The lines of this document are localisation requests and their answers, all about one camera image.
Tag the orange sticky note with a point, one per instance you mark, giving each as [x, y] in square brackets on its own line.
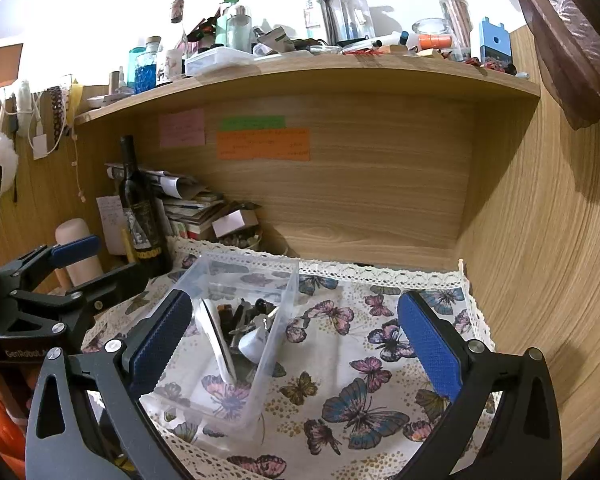
[260, 145]

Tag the clear lidded food container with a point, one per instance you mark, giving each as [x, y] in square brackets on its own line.
[217, 62]

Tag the wooden shelf board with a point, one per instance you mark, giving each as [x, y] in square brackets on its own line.
[330, 75]

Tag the clear toner bottle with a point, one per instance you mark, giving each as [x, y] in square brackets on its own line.
[240, 30]

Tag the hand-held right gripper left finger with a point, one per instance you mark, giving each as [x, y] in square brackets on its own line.
[160, 345]

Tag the round glass jar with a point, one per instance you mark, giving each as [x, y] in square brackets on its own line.
[430, 26]

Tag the butterfly print lace tablecloth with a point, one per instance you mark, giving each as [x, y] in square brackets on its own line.
[330, 360]

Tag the white charger plug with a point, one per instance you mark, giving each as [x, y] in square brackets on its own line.
[40, 146]

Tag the orange tape roll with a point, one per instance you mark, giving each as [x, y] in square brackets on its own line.
[437, 41]

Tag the green sticky note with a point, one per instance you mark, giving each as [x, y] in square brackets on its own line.
[252, 122]

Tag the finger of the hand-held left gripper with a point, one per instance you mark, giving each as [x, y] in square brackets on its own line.
[115, 285]
[75, 252]

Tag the brown cosmetic tube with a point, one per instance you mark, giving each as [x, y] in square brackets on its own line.
[225, 317]

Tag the dark wine bottle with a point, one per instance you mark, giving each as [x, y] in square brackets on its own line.
[140, 210]

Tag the orange object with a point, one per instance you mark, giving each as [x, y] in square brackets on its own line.
[0, 435]

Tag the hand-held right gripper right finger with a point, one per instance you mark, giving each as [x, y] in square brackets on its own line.
[430, 345]

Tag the clear jar of sticks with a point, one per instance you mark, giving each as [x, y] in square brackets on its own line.
[457, 20]

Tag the cream mug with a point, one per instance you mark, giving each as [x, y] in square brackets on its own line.
[75, 227]

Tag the small pink cardboard box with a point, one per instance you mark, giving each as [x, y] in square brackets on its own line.
[232, 222]

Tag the white paper note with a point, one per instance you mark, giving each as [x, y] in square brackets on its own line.
[109, 220]

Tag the wooden cabinet door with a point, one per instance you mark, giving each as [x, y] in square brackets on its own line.
[0, 67]

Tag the small translucent white cup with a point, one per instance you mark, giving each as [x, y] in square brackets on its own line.
[252, 347]

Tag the corked glass bottle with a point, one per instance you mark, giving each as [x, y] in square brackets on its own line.
[178, 15]

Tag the black lace ribbon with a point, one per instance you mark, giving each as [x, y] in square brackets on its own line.
[55, 110]

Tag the packaged toothbrush set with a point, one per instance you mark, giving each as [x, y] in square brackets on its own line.
[340, 10]

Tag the yellow lace ribbon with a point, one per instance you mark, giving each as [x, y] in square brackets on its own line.
[75, 102]

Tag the clear plastic storage box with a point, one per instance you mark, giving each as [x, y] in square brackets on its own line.
[220, 402]

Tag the blue box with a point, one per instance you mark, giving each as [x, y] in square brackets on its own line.
[495, 40]

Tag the cardboard tube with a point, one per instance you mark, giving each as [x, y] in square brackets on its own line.
[114, 81]

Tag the stack of books and papers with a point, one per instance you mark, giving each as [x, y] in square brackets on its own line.
[190, 207]

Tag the pink sticky note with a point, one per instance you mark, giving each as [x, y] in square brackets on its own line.
[181, 127]

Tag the green capped bottle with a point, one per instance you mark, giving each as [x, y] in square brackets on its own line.
[224, 25]

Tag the white printed cup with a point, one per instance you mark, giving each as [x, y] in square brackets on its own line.
[175, 64]

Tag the brown curtain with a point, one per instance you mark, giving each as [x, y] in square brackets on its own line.
[570, 35]

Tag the blue gel bottle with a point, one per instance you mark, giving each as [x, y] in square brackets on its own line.
[142, 72]

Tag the black cosmetic tube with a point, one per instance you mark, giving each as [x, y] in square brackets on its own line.
[261, 305]

